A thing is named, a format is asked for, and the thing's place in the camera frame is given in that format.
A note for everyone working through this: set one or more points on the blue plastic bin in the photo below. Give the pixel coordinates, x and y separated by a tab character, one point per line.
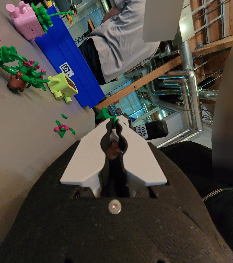
67	53

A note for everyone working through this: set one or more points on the green toy plant stem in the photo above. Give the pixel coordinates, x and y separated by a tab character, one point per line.
105	115

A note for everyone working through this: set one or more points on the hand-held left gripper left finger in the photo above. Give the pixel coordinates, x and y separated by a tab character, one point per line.
83	162

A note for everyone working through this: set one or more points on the green toy leaf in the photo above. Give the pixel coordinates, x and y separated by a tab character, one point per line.
72	130
64	116

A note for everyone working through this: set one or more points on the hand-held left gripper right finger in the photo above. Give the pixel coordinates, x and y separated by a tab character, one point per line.
143	162

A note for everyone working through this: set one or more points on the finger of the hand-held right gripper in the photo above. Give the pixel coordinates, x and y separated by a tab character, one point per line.
123	118

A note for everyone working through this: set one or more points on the yellow-green toy planter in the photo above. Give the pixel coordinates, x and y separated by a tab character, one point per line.
64	86

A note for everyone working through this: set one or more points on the silver ventilation ducts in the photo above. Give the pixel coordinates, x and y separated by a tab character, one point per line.
188	92

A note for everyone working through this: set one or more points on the pink toy planter with plant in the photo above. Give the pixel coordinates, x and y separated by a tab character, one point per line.
26	22

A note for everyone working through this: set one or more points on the wooden beam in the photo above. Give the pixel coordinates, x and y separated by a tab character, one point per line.
141	80

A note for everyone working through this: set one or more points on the pink toy flower sprig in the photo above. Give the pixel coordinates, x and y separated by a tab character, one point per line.
62	129

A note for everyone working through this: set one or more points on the person's right hand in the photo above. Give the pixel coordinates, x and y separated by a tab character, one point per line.
114	151

